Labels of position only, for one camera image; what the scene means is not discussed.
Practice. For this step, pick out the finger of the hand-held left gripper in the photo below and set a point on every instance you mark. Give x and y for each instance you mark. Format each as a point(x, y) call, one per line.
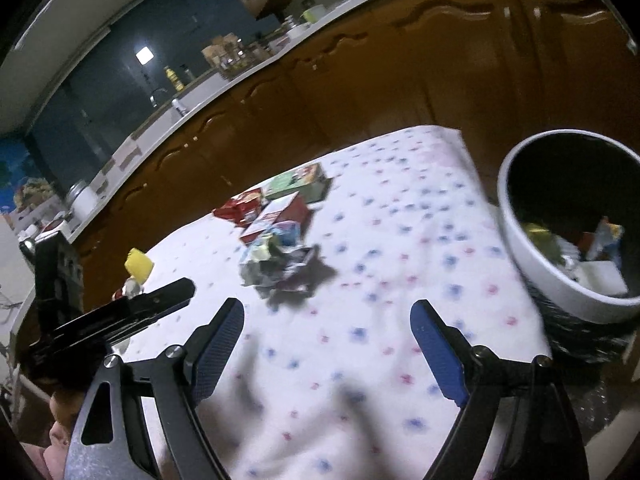
point(150, 302)

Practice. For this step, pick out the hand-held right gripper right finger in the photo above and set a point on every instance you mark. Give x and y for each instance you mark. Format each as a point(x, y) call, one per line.
point(440, 355)

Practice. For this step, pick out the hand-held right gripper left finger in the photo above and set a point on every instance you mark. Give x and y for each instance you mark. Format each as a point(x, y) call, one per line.
point(220, 350)

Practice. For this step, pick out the white bin with black liner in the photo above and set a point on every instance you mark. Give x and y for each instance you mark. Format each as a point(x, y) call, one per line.
point(550, 290)

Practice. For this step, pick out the green foil wrapper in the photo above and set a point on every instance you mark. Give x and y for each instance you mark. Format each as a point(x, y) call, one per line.
point(547, 247)

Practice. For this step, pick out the colourful printed carton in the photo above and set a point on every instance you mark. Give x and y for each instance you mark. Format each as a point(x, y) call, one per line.
point(607, 237)

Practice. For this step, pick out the person's left hand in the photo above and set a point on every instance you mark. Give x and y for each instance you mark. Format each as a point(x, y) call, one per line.
point(57, 440)

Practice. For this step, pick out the small red wrapper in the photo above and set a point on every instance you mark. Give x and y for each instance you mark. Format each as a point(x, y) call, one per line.
point(119, 294)

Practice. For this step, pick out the white canister with metal lid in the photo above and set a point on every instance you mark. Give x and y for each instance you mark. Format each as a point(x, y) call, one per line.
point(82, 202)

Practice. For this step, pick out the crumpled silver wrapper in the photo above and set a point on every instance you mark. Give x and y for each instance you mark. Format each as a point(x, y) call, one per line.
point(270, 270)

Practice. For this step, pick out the floral white tablecloth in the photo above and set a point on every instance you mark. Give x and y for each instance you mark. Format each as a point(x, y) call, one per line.
point(350, 310)

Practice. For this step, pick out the red snack packet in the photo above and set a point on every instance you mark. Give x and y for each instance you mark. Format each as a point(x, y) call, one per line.
point(240, 205)

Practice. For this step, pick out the red cardboard box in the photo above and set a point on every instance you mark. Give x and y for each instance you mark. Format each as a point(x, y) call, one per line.
point(280, 210)

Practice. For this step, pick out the dark kitchen window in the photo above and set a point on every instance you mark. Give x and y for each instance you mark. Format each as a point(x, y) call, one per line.
point(100, 100)

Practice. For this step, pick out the green cardboard box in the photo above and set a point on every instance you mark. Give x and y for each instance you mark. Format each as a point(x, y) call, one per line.
point(295, 180)

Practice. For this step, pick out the chrome kitchen faucet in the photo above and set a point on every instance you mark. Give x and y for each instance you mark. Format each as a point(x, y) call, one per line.
point(178, 106)

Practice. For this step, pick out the white kitchen countertop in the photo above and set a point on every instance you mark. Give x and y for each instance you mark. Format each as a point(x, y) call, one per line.
point(205, 92)

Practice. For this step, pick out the yellow bottle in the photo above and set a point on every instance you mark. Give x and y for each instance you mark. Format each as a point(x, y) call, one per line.
point(174, 80)

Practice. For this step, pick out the dark bottle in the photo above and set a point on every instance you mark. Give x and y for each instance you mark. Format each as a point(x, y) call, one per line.
point(187, 74)

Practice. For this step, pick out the wooden utensil rack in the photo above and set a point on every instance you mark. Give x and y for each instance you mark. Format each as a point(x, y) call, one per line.
point(220, 52)

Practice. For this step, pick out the wooden lower cabinets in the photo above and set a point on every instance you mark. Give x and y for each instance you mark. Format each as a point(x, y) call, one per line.
point(400, 70)

